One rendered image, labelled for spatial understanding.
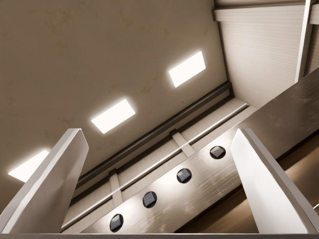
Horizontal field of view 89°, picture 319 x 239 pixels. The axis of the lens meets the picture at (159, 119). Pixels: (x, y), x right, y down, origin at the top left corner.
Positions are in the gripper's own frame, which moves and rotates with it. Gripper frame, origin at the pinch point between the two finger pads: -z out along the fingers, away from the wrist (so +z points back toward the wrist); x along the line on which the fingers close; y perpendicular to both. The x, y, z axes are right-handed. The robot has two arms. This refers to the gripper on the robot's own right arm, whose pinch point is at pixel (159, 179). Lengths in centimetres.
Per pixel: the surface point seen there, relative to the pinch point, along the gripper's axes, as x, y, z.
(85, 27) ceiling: 171, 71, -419
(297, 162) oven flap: -47, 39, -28
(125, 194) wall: 113, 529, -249
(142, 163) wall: 64, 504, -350
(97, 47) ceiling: 154, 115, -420
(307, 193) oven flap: -42, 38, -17
